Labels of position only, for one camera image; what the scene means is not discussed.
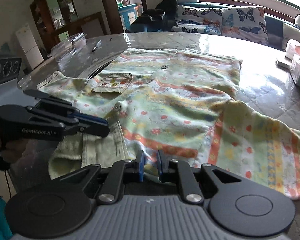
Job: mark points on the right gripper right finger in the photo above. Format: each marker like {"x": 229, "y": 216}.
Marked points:
{"x": 181, "y": 174}

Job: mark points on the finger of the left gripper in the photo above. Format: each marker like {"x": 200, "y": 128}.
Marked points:
{"x": 79, "y": 122}
{"x": 51, "y": 104}

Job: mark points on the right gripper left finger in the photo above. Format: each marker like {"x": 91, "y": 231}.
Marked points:
{"x": 121, "y": 172}

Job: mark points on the floral children's jacket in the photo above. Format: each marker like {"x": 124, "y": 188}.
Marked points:
{"x": 180, "y": 102}

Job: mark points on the black clothes pile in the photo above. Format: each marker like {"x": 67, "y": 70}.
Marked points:
{"x": 162, "y": 18}

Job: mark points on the left hand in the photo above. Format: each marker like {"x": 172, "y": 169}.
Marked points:
{"x": 11, "y": 152}

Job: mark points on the clear plastic clamshell box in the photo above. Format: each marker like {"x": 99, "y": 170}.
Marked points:
{"x": 69, "y": 46}

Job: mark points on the white refrigerator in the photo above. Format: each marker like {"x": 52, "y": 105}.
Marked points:
{"x": 29, "y": 46}

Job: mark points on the black round induction cooktop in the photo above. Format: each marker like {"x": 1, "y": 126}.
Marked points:
{"x": 98, "y": 70}

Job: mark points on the black marker pen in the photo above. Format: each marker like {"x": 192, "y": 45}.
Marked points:
{"x": 96, "y": 46}

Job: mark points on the dark wooden side table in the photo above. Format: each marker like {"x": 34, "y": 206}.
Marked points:
{"x": 92, "y": 25}

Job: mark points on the dark wooden display cabinet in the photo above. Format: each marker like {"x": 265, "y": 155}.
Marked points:
{"x": 51, "y": 15}

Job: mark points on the blue white cabinet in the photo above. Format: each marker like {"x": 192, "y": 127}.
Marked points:
{"x": 128, "y": 14}

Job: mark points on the quilted grey star tablecloth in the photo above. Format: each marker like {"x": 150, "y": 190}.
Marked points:
{"x": 263, "y": 86}

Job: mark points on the butterfly pillow lower left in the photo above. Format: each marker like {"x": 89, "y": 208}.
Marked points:
{"x": 196, "y": 28}

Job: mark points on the flat book under tissues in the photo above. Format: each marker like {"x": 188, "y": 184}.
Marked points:
{"x": 284, "y": 62}

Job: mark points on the butterfly pillow upper left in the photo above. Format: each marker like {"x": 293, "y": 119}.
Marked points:
{"x": 204, "y": 16}

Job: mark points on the large butterfly pillow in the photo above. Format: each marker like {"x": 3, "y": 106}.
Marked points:
{"x": 245, "y": 23}

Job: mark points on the pink tissue pack far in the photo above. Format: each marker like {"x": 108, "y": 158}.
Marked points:
{"x": 292, "y": 48}

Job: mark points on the grey cushion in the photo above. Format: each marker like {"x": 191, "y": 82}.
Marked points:
{"x": 289, "y": 33}

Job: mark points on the blue sofa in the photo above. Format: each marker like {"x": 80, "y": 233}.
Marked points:
{"x": 274, "y": 24}

